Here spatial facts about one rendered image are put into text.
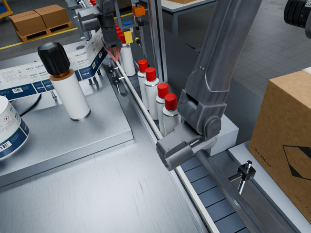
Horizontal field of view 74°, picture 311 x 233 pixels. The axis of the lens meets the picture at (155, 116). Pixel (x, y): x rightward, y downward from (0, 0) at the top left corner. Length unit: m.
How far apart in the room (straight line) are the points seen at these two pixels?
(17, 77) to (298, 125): 1.01
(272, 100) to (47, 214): 0.70
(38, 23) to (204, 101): 4.97
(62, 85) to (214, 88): 0.58
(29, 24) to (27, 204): 4.62
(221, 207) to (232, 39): 0.41
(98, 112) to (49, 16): 4.47
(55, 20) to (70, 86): 4.52
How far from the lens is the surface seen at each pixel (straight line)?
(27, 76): 1.05
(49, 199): 0.77
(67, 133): 0.85
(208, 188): 0.61
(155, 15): 0.93
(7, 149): 0.89
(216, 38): 0.34
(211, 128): 0.38
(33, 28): 5.22
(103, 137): 0.77
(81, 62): 1.03
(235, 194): 0.52
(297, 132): 0.55
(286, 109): 0.55
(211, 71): 0.35
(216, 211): 0.58
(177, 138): 0.41
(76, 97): 0.83
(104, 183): 0.72
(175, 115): 0.56
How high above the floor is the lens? 1.41
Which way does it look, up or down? 42 degrees down
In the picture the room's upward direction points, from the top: 8 degrees counter-clockwise
